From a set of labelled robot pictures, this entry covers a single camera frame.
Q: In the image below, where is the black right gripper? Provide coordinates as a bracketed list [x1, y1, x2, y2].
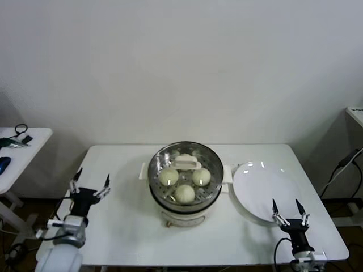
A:
[271, 198, 315, 255]

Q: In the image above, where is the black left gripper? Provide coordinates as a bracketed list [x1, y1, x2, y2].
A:
[69, 167, 112, 218]

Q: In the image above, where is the glass lid with cream handle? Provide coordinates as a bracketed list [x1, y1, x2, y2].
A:
[149, 143, 223, 206]

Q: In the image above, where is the perforated steel steamer basket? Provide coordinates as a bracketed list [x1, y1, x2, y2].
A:
[138, 141, 232, 210]

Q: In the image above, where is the white round plate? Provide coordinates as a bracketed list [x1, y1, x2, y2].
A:
[232, 160, 302, 223]

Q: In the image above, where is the white side table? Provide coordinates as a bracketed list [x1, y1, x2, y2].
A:
[0, 127, 53, 241]

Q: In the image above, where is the black power adapter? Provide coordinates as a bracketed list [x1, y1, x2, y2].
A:
[339, 148, 358, 168]

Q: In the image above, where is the blue object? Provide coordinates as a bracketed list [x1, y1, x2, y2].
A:
[0, 157, 12, 175]

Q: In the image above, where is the cream electric cooker base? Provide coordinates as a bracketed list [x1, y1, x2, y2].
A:
[149, 182, 229, 228]

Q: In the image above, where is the white side cabinet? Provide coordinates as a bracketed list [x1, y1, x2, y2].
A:
[345, 106, 363, 128]

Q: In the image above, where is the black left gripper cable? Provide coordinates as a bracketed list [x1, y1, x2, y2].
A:
[53, 190, 75, 222]

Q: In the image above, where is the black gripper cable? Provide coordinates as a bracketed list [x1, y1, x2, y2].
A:
[272, 237, 294, 272]
[53, 190, 75, 222]

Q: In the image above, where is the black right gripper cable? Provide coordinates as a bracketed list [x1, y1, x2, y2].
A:
[272, 237, 294, 272]

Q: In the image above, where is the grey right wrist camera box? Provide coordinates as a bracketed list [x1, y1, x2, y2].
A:
[292, 250, 327, 264]

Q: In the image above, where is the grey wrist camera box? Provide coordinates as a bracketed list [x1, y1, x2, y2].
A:
[35, 219, 69, 240]
[292, 250, 327, 264]

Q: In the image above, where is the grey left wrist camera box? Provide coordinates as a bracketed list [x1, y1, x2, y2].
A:
[35, 219, 69, 240]

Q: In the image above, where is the white wall cable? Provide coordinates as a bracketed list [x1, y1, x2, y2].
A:
[319, 147, 363, 198]

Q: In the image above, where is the black wall cable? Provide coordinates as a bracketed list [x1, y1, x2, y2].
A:
[320, 160, 363, 199]

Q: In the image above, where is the cream floor cable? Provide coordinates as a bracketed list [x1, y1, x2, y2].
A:
[0, 215, 37, 236]

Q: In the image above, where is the black floor cable bundle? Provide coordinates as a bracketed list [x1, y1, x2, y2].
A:
[0, 243, 37, 269]

